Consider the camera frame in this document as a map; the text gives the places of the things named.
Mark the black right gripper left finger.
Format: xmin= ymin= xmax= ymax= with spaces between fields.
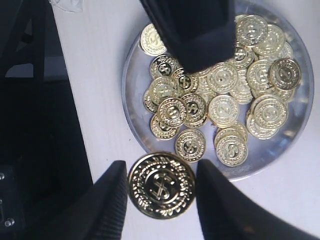
xmin=26 ymin=160 xmax=128 ymax=240

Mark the gold coin upper pile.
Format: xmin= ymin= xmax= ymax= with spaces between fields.
xmin=235 ymin=15 xmax=268 ymax=47

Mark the gold coin right side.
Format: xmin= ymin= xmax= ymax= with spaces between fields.
xmin=253 ymin=98 xmax=289 ymax=130

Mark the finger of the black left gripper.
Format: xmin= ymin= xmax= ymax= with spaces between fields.
xmin=140 ymin=0 xmax=236 ymax=73

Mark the dark gold coin on top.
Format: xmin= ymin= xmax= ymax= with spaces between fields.
xmin=268 ymin=58 xmax=302 ymax=91

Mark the round steel plate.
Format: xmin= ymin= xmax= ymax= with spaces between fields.
xmin=122 ymin=0 xmax=315 ymax=182

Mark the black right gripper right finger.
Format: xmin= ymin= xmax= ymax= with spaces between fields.
xmin=196 ymin=159 xmax=316 ymax=240

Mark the gold coin at plate edge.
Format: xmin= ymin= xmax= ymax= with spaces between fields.
xmin=140 ymin=23 xmax=167 ymax=57

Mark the large gold dollar coin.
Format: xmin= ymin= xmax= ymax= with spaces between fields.
xmin=127 ymin=151 xmax=196 ymax=220

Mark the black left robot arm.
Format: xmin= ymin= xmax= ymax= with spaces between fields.
xmin=0 ymin=0 xmax=202 ymax=240

